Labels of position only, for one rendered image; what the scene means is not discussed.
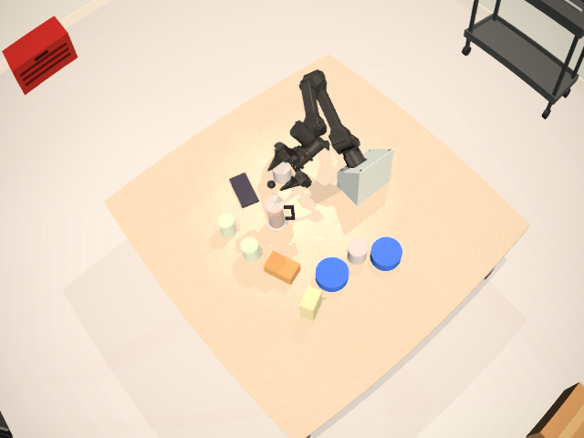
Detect pale yellow block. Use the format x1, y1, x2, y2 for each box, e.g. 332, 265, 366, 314
299, 286, 322, 321

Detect blue short cylinder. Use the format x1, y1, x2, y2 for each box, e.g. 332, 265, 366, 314
370, 236, 402, 271
316, 257, 349, 292

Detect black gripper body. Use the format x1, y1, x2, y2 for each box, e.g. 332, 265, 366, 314
273, 142, 314, 188

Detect glass coffee press with black knob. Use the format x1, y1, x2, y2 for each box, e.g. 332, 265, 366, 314
265, 180, 295, 232

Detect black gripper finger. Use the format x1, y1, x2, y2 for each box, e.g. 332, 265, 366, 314
279, 175, 304, 191
267, 149, 282, 171

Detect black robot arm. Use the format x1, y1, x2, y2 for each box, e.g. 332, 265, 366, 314
277, 69, 368, 168

